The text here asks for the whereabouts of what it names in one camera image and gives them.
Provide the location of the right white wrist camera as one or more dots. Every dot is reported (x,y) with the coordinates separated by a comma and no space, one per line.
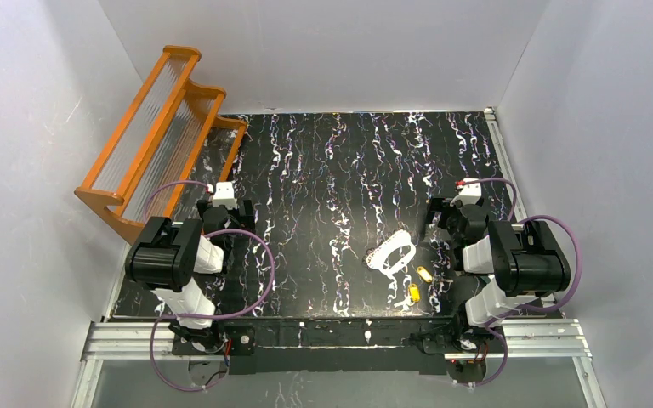
(468,192)

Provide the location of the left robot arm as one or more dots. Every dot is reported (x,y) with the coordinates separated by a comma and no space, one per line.
(167,256)

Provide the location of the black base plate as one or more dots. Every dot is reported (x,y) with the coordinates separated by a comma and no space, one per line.
(264,345)

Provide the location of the white keyring holder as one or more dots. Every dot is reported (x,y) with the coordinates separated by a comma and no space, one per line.
(393,254)

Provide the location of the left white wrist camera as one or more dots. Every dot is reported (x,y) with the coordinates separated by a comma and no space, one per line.
(224,195)

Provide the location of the lower yellow tagged key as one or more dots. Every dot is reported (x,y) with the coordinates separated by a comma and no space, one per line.
(413,297)

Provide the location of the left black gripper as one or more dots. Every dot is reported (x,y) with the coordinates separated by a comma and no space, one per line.
(228,213)

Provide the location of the orange wooden rack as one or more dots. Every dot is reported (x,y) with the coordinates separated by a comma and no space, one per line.
(142,169)

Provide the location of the upper yellow tagged key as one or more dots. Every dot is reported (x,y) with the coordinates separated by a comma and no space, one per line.
(428,277)

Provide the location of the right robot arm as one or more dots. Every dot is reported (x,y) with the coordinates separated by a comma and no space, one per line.
(524,261)

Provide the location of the yellow tagged key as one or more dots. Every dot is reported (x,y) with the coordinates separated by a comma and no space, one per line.
(413,297)
(428,277)

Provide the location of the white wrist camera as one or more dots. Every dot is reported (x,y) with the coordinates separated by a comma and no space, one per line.
(224,195)
(468,192)

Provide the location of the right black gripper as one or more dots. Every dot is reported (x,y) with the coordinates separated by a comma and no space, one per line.
(450,211)

